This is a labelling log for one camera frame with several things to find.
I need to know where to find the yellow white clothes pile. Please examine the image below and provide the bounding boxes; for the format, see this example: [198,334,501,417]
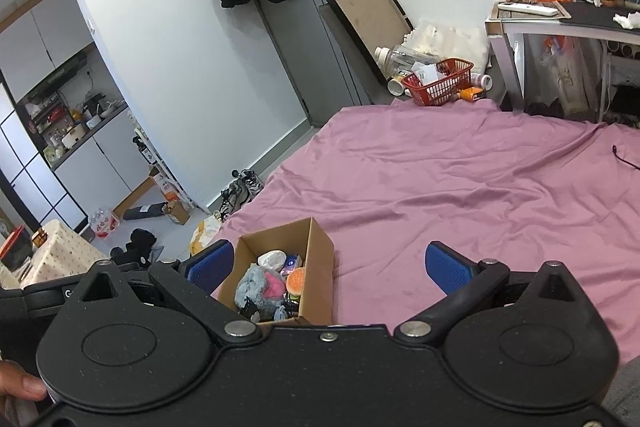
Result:
[189,216,221,257]

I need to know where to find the red plastic basket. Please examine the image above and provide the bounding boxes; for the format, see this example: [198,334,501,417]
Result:
[401,58,474,106]

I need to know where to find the grey door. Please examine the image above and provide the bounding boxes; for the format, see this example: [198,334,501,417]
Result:
[258,0,369,128]

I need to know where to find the pink bed sheet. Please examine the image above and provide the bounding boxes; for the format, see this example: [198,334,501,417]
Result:
[220,100,639,361]

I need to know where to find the framed board leaning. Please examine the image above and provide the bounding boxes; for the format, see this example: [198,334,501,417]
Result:
[326,0,413,84]

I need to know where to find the white plastic bag under desk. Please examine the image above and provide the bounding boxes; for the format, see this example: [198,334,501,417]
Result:
[538,36,598,116]

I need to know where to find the grey plush elephant toy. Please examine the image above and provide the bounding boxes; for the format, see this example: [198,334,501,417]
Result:
[234,263,286,322]

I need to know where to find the white soft packet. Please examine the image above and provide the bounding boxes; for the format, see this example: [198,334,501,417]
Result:
[257,249,288,272]

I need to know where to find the small open carton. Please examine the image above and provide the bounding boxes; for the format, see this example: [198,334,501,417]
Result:
[163,200,190,225]

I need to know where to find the clear plastic jar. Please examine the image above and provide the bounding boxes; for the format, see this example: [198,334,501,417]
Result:
[373,46,430,78]

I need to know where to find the black white fringed pad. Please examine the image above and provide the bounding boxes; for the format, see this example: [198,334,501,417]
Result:
[241,299,268,324]

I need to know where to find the brown cardboard box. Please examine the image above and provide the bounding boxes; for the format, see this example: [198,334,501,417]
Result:
[217,218,334,326]

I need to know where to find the blue tissue pack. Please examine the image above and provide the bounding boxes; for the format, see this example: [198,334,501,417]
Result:
[281,255,304,277]

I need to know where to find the grey sneakers pair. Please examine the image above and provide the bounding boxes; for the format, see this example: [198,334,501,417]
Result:
[218,169,264,221]

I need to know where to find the person's hand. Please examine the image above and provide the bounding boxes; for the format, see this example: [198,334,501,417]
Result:
[0,361,48,402]

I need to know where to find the plush hamburger toy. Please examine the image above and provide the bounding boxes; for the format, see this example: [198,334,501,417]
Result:
[285,267,306,298]

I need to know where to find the black cable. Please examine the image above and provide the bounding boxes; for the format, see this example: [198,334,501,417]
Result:
[610,144,640,171]

